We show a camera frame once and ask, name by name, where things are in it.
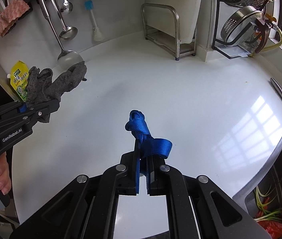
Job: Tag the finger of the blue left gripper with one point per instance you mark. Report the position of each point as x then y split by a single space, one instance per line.
23 108
41 112

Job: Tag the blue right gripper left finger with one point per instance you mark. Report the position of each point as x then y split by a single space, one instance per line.
136 165

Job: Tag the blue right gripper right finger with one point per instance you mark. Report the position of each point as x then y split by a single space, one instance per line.
150 175

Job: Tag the dark grey rag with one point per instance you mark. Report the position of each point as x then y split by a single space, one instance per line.
42 88

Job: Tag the black kitchen sink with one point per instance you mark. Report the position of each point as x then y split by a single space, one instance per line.
275 179

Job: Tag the yellow green seasoning pouch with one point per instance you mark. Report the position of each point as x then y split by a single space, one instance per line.
18 78

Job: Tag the steel spatula turner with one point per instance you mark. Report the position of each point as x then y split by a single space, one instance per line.
67 57

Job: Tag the steel ladle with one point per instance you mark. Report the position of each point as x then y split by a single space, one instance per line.
68 32

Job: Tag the blue white bottle brush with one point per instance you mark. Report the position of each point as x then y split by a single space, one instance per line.
97 34

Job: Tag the pink dish cloth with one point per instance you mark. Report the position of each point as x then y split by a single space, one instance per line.
11 14

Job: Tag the steel small spoon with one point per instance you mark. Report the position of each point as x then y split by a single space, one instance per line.
66 7

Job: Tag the steel cutting board rack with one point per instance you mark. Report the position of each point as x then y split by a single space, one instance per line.
168 39

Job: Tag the green scallion stalks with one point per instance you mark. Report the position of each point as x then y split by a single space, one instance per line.
263 202

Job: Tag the red plastic bag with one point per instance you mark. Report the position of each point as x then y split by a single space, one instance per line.
272 223

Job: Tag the black dish rack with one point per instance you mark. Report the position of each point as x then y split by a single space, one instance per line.
260 36

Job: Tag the steel colander pot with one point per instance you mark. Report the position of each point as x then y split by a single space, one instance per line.
238 21

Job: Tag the white cutting board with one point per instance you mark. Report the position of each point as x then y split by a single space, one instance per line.
187 9

